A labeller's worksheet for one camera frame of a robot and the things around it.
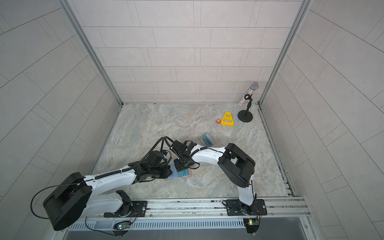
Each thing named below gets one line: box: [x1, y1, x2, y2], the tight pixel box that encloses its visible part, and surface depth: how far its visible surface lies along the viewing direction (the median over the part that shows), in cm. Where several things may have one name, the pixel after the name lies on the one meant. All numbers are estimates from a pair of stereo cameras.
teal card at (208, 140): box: [204, 134, 213, 146], surface depth 92 cm
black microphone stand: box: [237, 93, 253, 123], surface depth 108 cm
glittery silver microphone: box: [239, 81, 260, 107], surface depth 93 cm
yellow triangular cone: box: [221, 111, 235, 127], surface depth 108 cm
